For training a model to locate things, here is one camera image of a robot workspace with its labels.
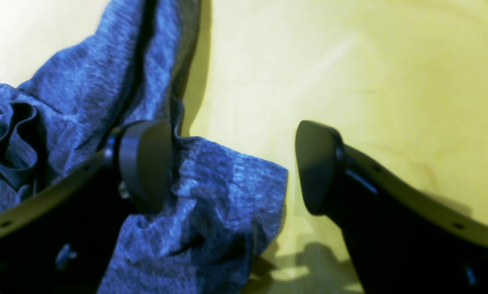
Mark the yellow table cloth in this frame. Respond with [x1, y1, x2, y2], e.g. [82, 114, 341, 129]
[0, 0, 488, 294]

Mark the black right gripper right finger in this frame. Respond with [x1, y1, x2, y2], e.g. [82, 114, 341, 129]
[295, 120, 488, 294]

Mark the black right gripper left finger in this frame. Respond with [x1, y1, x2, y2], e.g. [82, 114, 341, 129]
[0, 120, 173, 294]

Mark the grey long-sleeve shirt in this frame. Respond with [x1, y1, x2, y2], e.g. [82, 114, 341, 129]
[0, 0, 288, 294]

